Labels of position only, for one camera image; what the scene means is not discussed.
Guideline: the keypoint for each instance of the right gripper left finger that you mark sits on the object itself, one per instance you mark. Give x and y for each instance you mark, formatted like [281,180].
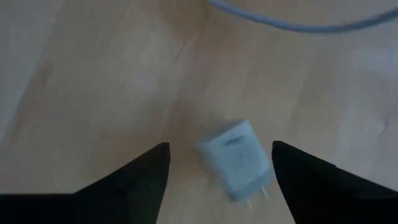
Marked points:
[93,205]

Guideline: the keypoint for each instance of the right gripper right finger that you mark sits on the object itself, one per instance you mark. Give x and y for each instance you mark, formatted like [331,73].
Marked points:
[329,196]

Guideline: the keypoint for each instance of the white USB charger plug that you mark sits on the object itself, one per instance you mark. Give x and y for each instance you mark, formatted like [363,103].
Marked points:
[236,161]

